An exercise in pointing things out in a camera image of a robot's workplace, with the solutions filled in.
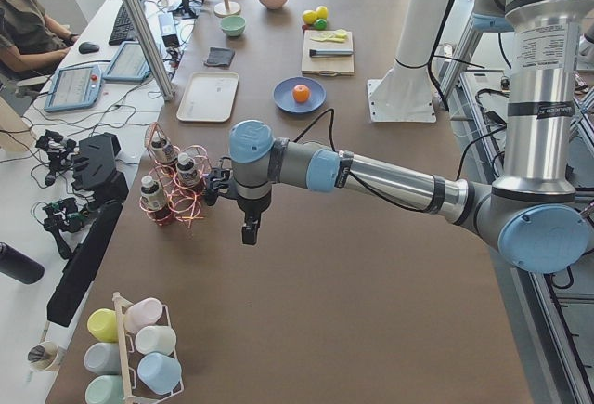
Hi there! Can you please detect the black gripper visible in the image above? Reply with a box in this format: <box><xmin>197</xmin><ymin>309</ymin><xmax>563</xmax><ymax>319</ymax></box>
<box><xmin>203</xmin><ymin>167</ymin><xmax>272</xmax><ymax>245</ymax></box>

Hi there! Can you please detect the blue plate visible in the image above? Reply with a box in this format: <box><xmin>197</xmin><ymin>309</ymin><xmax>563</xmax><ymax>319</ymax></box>
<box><xmin>273</xmin><ymin>77</ymin><xmax>327</xmax><ymax>114</ymax></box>

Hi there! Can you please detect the orange fruit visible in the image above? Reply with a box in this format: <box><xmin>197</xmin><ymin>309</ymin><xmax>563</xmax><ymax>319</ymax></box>
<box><xmin>291</xmin><ymin>84</ymin><xmax>311</xmax><ymax>103</ymax></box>

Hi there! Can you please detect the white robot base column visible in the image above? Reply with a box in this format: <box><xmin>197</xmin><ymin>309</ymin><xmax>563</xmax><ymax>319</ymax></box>
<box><xmin>368</xmin><ymin>0</ymin><xmax>451</xmax><ymax>123</ymax></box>

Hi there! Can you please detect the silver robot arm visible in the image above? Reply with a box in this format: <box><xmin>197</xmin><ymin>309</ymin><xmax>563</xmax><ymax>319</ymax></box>
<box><xmin>204</xmin><ymin>0</ymin><xmax>593</xmax><ymax>274</ymax></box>

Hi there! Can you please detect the tea bottle middle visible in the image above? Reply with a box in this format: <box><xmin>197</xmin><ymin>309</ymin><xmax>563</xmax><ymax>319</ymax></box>
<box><xmin>176</xmin><ymin>152</ymin><xmax>205</xmax><ymax>196</ymax></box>

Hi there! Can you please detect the tea bottle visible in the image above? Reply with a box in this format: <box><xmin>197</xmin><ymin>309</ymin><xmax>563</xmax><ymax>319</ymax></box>
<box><xmin>150</xmin><ymin>134</ymin><xmax>177</xmax><ymax>165</ymax></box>
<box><xmin>176</xmin><ymin>152</ymin><xmax>205</xmax><ymax>196</ymax></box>
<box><xmin>140</xmin><ymin>175</ymin><xmax>174</xmax><ymax>226</ymax></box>

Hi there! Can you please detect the tea bottle front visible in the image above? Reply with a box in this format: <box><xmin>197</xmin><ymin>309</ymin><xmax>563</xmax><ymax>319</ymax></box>
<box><xmin>140</xmin><ymin>175</ymin><xmax>174</xmax><ymax>226</ymax></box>

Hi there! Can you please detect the tea bottle rear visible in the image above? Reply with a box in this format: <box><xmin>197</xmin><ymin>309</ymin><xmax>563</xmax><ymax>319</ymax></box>
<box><xmin>150</xmin><ymin>134</ymin><xmax>177</xmax><ymax>165</ymax></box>

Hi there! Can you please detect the pink cup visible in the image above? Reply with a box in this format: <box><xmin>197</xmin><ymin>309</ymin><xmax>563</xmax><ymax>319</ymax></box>
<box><xmin>123</xmin><ymin>297</ymin><xmax>162</xmax><ymax>333</ymax></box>

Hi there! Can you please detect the cream rabbit tray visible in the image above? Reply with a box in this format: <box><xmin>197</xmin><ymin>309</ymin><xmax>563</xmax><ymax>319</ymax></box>
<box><xmin>176</xmin><ymin>72</ymin><xmax>239</xmax><ymax>123</ymax></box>

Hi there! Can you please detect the white cup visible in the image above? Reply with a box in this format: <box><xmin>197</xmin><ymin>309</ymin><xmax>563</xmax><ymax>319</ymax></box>
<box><xmin>135</xmin><ymin>325</ymin><xmax>177</xmax><ymax>356</ymax></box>

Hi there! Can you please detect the blue cup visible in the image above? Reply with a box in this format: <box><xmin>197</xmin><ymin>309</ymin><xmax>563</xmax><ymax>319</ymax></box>
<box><xmin>136</xmin><ymin>352</ymin><xmax>182</xmax><ymax>395</ymax></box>

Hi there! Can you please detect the yellow cup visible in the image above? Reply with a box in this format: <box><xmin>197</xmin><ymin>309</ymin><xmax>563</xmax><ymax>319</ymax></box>
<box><xmin>87</xmin><ymin>308</ymin><xmax>118</xmax><ymax>343</ymax></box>

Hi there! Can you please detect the grey folded cloth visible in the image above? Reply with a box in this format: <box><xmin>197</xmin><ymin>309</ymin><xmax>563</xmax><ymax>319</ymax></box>
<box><xmin>203</xmin><ymin>46</ymin><xmax>235</xmax><ymax>68</ymax></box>

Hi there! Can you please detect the steel muddler with black tip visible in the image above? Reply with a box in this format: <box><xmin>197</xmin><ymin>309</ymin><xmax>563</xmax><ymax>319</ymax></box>
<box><xmin>308</xmin><ymin>48</ymin><xmax>354</xmax><ymax>58</ymax></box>

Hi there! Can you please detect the wooden cutting board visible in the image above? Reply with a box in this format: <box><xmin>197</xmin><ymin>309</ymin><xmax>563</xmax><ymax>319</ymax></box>
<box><xmin>301</xmin><ymin>30</ymin><xmax>355</xmax><ymax>76</ymax></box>

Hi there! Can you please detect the grey cup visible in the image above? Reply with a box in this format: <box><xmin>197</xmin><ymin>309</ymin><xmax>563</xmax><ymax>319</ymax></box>
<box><xmin>84</xmin><ymin>342</ymin><xmax>121</xmax><ymax>375</ymax></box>

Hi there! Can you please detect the blue teach pendant far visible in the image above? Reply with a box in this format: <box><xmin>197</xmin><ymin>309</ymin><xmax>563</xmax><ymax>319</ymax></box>
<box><xmin>103</xmin><ymin>41</ymin><xmax>150</xmax><ymax>84</ymax></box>

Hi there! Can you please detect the blue teach pendant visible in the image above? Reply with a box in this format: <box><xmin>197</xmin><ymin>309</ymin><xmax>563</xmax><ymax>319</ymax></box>
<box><xmin>103</xmin><ymin>41</ymin><xmax>150</xmax><ymax>84</ymax></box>
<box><xmin>44</xmin><ymin>65</ymin><xmax>102</xmax><ymax>112</ymax></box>

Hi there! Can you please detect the green bowl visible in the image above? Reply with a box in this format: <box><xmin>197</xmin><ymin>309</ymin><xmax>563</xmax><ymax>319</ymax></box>
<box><xmin>220</xmin><ymin>15</ymin><xmax>247</xmax><ymax>37</ymax></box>

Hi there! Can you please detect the yellow plastic knife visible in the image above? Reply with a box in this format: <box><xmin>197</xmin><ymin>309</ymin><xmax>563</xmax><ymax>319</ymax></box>
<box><xmin>310</xmin><ymin>29</ymin><xmax>348</xmax><ymax>43</ymax></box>

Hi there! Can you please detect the mint green cup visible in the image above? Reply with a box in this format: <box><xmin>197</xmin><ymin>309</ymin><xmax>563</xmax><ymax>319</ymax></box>
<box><xmin>84</xmin><ymin>375</ymin><xmax>123</xmax><ymax>404</ymax></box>

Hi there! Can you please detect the green lime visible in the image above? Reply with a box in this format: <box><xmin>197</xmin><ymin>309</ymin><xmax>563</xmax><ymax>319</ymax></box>
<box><xmin>313</xmin><ymin>19</ymin><xmax>328</xmax><ymax>31</ymax></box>

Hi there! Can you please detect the yellow lemon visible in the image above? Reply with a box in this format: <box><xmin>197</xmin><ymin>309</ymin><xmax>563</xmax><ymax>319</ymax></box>
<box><xmin>315</xmin><ymin>6</ymin><xmax>329</xmax><ymax>20</ymax></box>
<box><xmin>302</xmin><ymin>9</ymin><xmax>317</xmax><ymax>25</ymax></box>

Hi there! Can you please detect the wooden cup tree stand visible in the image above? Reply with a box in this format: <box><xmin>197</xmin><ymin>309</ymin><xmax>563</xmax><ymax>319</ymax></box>
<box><xmin>213</xmin><ymin>0</ymin><xmax>241</xmax><ymax>19</ymax></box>

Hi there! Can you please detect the blue teach pendant near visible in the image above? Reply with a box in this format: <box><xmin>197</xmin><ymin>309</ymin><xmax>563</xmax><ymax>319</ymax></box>
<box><xmin>44</xmin><ymin>65</ymin><xmax>102</xmax><ymax>112</ymax></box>

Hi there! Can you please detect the black water bottle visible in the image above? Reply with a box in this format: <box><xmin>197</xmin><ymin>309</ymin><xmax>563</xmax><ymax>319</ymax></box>
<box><xmin>1</xmin><ymin>242</ymin><xmax>45</xmax><ymax>285</ymax></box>

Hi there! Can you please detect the black keyboard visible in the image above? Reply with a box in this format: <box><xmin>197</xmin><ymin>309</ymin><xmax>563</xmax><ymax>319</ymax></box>
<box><xmin>108</xmin><ymin>4</ymin><xmax>136</xmax><ymax>46</ymax></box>

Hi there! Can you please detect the paper cup with utensils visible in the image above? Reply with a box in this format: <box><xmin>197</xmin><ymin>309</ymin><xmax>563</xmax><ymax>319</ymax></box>
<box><xmin>27</xmin><ymin>341</ymin><xmax>66</xmax><ymax>372</ymax></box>

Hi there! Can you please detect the black computer mouse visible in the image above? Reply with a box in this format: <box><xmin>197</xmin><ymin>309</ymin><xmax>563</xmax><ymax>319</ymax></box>
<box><xmin>78</xmin><ymin>41</ymin><xmax>100</xmax><ymax>55</ymax></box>

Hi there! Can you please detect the seated person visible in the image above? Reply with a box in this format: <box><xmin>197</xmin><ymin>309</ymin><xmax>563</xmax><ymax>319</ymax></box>
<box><xmin>1</xmin><ymin>0</ymin><xmax>79</xmax><ymax>79</ymax></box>

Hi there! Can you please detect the copper wire bottle rack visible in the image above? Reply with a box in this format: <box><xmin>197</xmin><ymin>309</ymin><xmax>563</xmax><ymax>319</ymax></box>
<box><xmin>138</xmin><ymin>123</ymin><xmax>212</xmax><ymax>228</ymax></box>

